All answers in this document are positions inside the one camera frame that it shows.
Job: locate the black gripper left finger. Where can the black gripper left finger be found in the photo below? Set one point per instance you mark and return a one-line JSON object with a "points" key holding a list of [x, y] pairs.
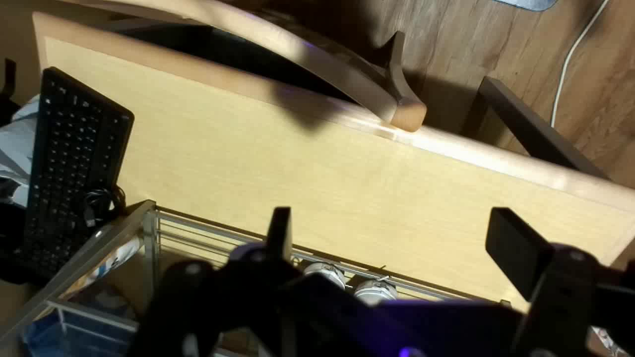
{"points": [[278, 238]]}

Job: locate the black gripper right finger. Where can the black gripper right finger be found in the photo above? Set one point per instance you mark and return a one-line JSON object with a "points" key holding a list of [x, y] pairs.
{"points": [[522, 254]]}

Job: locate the grey metal shoe rack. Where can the grey metal shoe rack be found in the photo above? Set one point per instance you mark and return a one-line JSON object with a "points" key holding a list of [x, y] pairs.
{"points": [[163, 284]]}

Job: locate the white sneaker lower one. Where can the white sneaker lower one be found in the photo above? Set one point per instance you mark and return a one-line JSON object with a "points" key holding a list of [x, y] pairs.
{"points": [[327, 270]]}

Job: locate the white sneaker one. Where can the white sneaker one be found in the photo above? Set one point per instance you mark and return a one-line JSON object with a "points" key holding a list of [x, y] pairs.
{"points": [[327, 270], [373, 290]]}

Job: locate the white sneaker upper one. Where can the white sneaker upper one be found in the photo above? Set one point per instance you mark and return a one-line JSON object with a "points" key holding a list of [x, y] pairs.
{"points": [[373, 290]]}

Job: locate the black computer keyboard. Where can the black computer keyboard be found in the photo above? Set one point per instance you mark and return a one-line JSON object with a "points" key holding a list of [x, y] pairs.
{"points": [[77, 153]]}

